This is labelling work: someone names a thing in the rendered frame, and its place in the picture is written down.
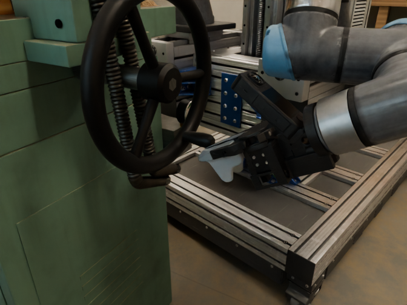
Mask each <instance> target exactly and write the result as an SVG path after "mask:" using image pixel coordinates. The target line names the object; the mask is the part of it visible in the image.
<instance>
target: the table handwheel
mask: <svg viewBox="0 0 407 305"><path fill-rule="evenodd" d="M143 1H145V0H106V2H105V3H104V4H103V6H102V7H101V9H100V10H99V12H98V14H97V15H96V17H95V19H94V21H93V23H92V25H91V28H90V31H89V33H88V36H87V40H86V42H85V47H84V51H83V55H82V62H81V65H79V66H75V67H73V74H74V75H75V77H76V78H78V79H80V95H81V105H82V112H83V115H84V119H85V123H86V126H87V129H88V132H89V133H90V136H91V138H92V140H93V142H94V144H95V145H96V147H97V149H98V150H99V151H100V153H101V154H102V155H103V156H104V157H105V158H106V159H107V160H108V161H109V162H110V163H111V164H112V165H114V166H115V167H117V168H119V169H121V170H123V171H125V172H129V173H132V174H149V173H152V172H156V171H159V170H161V169H163V168H165V167H166V166H168V165H169V164H171V163H172V162H173V161H175V160H176V159H177V158H178V157H179V156H180V155H181V154H182V153H183V151H184V150H185V149H186V147H187V146H188V145H189V142H187V141H186V140H183V138H182V135H183V133H184V131H195V132H196V131H197V129H198V127H199V125H200V122H201V120H202V117H203V114H204V111H205V108H206V105H207V100H208V95H209V91H210V83H211V48H210V40H209V36H208V31H207V27H206V25H205V21H204V18H203V16H202V14H201V12H200V9H199V7H198V6H197V4H196V2H195V1H194V0H167V1H169V2H170V3H172V4H173V5H174V6H175V7H176V8H177V9H178V10H179V11H180V12H181V13H182V15H183V17H184V18H185V20H186V22H187V24H188V26H189V29H190V32H191V35H192V38H193V42H194V48H195V53H196V70H191V71H187V72H182V73H180V71H179V69H178V68H177V66H175V64H170V63H165V62H158V61H157V58H156V55H155V53H154V51H153V48H152V46H151V44H150V41H149V39H148V36H147V33H146V31H145V28H144V25H143V22H142V19H141V16H140V14H139V11H138V9H137V5H138V4H140V3H141V2H143ZM125 17H127V18H128V21H129V23H130V25H131V28H132V30H133V33H134V35H135V37H136V39H137V42H138V44H139V48H140V49H141V53H142V55H143V58H144V61H145V63H144V64H143V65H142V66H141V67H134V66H129V65H121V64H119V67H120V70H119V71H121V74H120V75H121V76H122V77H121V79H122V80H123V81H122V83H123V87H124V88H129V89H133V90H138V92H139V94H140V96H141V97H142V98H143V99H146V100H147V103H146V106H145V109H144V113H143V116H142V120H141V124H140V126H139V129H138V132H137V134H136V138H135V140H134V144H133V146H132V149H131V152H128V151H127V150H126V149H125V148H124V147H123V146H122V145H121V144H120V143H119V142H118V140H117V138H116V137H115V135H114V133H113V131H112V129H111V126H110V123H109V120H108V116H107V110H106V106H105V94H104V84H107V80H106V77H107V76H106V75H105V73H106V72H105V69H106V64H107V59H108V54H109V51H110V47H111V44H112V42H113V39H114V36H115V34H116V32H117V30H118V28H119V26H120V25H121V23H122V21H123V20H124V19H125ZM194 79H195V80H196V83H195V87H194V94H193V99H192V102H191V106H190V109H189V112H188V114H187V117H186V119H185V122H184V124H183V125H182V127H181V129H180V130H179V132H178V133H177V135H176V136H175V138H174V139H173V140H172V141H171V142H170V143H169V144H168V145H167V146H166V147H165V148H164V149H163V150H161V151H159V152H157V153H156V154H153V155H150V156H141V155H142V152H143V149H144V145H145V142H146V139H147V136H148V132H149V130H150V126H151V123H152V121H153V118H154V115H155V113H156V110H157V106H158V104H159V102H160V103H172V102H173V101H174V100H175V98H177V96H178V95H179V93H180V90H181V86H182V82H186V81H188V80H194ZM107 85H108V84H107Z"/></svg>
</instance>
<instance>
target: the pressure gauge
mask: <svg viewBox="0 0 407 305"><path fill-rule="evenodd" d="M191 102H192V100H188V99H183V100H181V101H180V102H179V104H178V106H177V110H176V118H177V120H178V122H179V123H180V127H182V125H183V124H184V122H185V119H186V117H187V114H188V112H189V109H190V106H191Z"/></svg>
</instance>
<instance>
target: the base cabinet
mask: <svg viewBox="0 0 407 305"><path fill-rule="evenodd" d="M151 130H152V133H153V135H152V136H153V140H154V146H155V149H156V150H155V151H156V153H158V152H159V151H161V150H163V140H162V119H161V108H160V102H159V104H158V106H157V110H156V113H155V115H154V118H153V121H152V123H151ZM171 302H172V294H171V274H170V253H169V242H168V222H167V202H166V191H165V186H158V187H154V188H146V189H136V188H134V187H133V186H132V185H131V184H130V182H129V179H128V176H127V172H125V171H123V170H121V169H119V168H117V167H115V166H114V165H112V164H111V163H110V162H109V161H108V160H107V159H106V158H105V157H104V156H103V155H102V154H101V153H100V151H99V150H98V149H97V147H96V145H95V144H94V142H93V140H92V138H91V136H90V133H89V132H88V129H87V126H86V123H82V124H80V125H77V126H74V127H72V128H70V129H67V130H65V131H62V132H60V133H57V134H55V135H52V136H50V137H47V138H44V139H42V140H39V141H37V142H35V143H32V144H29V145H27V146H24V147H22V148H19V149H16V150H14V151H12V152H9V153H7V154H4V155H2V156H0V305H169V304H170V303H171Z"/></svg>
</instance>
